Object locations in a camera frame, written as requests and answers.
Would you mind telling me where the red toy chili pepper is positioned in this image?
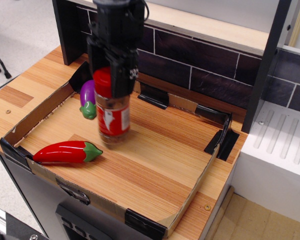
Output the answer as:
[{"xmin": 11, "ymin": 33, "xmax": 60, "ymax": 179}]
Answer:
[{"xmin": 32, "ymin": 140, "xmax": 103, "ymax": 163}]

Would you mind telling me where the white ribbed drainboard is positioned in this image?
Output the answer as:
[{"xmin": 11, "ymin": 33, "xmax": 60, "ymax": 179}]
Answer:
[{"xmin": 231, "ymin": 44, "xmax": 300, "ymax": 221}]

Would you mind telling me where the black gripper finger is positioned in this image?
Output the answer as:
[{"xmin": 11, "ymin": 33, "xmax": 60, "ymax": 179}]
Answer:
[
  {"xmin": 109, "ymin": 49, "xmax": 139, "ymax": 98},
  {"xmin": 86, "ymin": 37, "xmax": 111, "ymax": 76}
]

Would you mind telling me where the cardboard fence with black tape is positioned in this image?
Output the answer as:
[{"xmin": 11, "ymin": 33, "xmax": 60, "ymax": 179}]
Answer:
[{"xmin": 0, "ymin": 60, "xmax": 240, "ymax": 239}]

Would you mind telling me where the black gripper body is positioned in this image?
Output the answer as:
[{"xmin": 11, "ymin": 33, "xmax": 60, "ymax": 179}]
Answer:
[{"xmin": 89, "ymin": 0, "xmax": 147, "ymax": 61}]

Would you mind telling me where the purple toy eggplant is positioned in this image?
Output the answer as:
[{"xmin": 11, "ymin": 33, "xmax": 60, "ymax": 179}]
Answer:
[{"xmin": 79, "ymin": 80, "xmax": 97, "ymax": 120}]

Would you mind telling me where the red-capped basil spice bottle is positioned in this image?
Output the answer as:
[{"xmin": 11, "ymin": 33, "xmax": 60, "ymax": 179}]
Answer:
[{"xmin": 93, "ymin": 67, "xmax": 130, "ymax": 146}]

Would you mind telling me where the black shelf frame with backsplash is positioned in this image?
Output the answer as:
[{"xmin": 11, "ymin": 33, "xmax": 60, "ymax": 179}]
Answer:
[{"xmin": 51, "ymin": 0, "xmax": 293, "ymax": 134}]

